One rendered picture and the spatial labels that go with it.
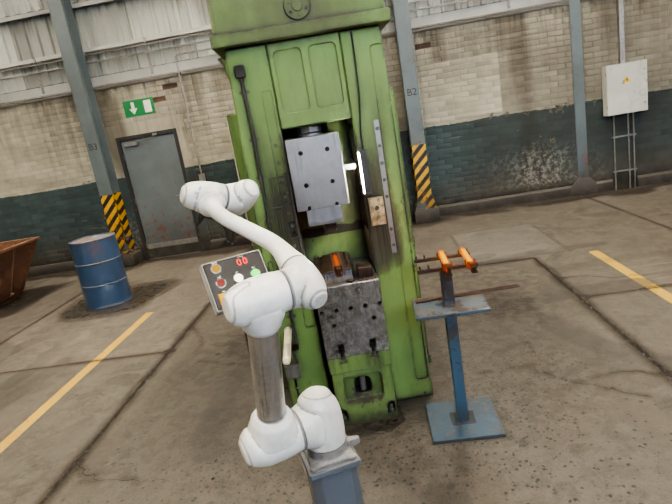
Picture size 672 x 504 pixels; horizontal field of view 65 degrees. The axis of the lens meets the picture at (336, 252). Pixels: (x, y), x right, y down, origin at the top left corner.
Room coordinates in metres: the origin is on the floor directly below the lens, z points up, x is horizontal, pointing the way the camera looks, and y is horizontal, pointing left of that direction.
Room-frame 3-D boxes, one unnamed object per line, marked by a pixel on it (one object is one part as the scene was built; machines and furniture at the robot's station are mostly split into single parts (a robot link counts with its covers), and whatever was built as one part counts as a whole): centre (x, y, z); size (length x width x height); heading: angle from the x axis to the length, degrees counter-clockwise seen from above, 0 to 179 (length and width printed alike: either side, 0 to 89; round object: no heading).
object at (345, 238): (3.50, 0.00, 1.37); 0.41 x 0.10 x 0.91; 92
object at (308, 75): (3.33, -0.01, 2.06); 0.44 x 0.41 x 0.47; 2
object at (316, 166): (3.18, -0.01, 1.57); 0.42 x 0.39 x 0.40; 2
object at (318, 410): (1.80, 0.17, 0.77); 0.18 x 0.16 x 0.22; 116
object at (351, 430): (2.93, 0.03, 0.01); 0.58 x 0.39 x 0.01; 92
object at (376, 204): (3.11, -0.28, 1.27); 0.09 x 0.02 x 0.17; 92
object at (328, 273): (3.18, 0.03, 0.96); 0.42 x 0.20 x 0.09; 2
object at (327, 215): (3.18, 0.03, 1.32); 0.42 x 0.20 x 0.10; 2
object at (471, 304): (2.78, -0.58, 0.74); 0.40 x 0.30 x 0.02; 85
